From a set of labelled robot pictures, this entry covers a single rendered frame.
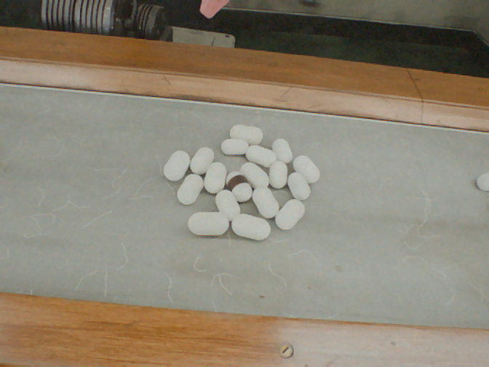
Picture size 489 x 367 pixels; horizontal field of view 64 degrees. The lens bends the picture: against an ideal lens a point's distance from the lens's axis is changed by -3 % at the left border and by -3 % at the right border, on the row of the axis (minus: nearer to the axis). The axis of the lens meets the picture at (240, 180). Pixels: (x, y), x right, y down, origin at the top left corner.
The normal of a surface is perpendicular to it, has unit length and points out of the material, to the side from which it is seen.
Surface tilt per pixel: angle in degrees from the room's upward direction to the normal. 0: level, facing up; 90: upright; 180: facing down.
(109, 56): 0
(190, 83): 45
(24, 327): 0
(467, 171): 0
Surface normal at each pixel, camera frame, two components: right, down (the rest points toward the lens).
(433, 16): 0.05, 0.70
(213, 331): 0.10, -0.70
